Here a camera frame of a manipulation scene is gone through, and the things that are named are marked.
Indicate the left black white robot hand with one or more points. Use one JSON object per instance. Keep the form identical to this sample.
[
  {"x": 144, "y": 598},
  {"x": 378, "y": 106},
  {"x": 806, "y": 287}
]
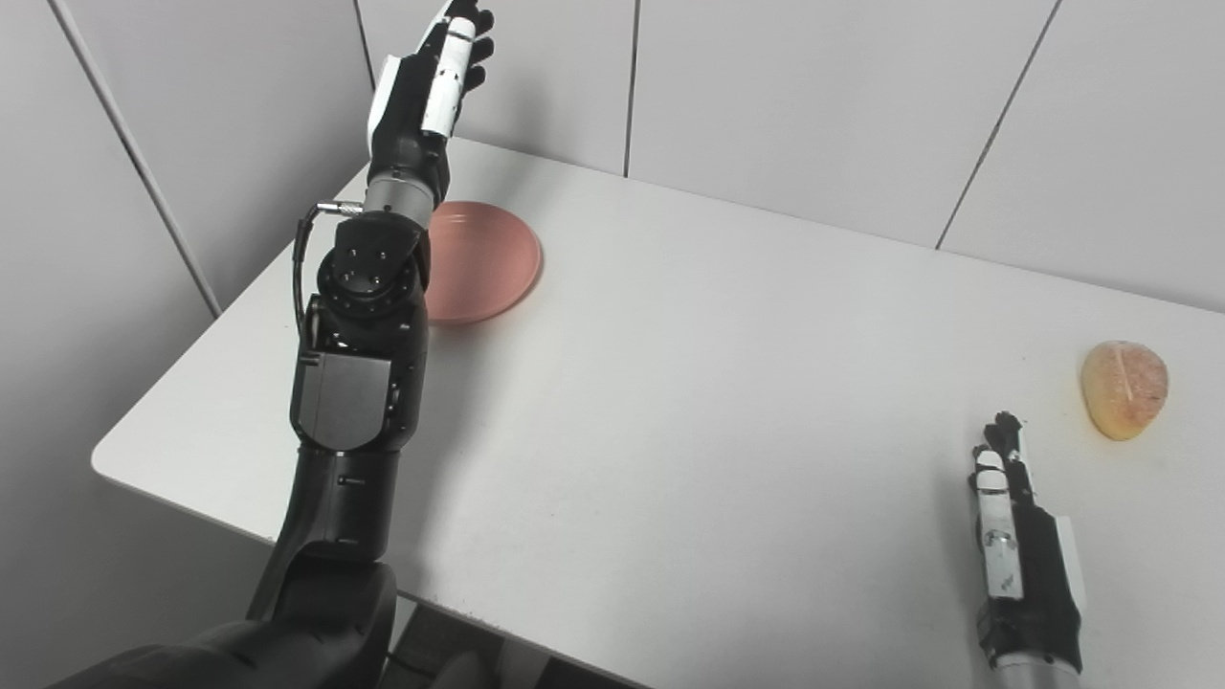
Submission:
[{"x": 407, "y": 105}]

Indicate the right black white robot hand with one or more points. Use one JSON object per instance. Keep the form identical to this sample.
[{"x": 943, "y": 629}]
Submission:
[{"x": 1038, "y": 574}]

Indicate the pink round plate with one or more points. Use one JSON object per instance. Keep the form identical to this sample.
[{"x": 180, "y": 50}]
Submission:
[{"x": 483, "y": 263}]

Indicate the golden bread roll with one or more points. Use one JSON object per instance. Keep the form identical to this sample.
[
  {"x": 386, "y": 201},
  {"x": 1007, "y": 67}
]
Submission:
[{"x": 1124, "y": 388}]

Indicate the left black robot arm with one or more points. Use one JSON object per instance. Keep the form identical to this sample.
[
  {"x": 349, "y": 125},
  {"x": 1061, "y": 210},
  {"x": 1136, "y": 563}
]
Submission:
[{"x": 354, "y": 402}]

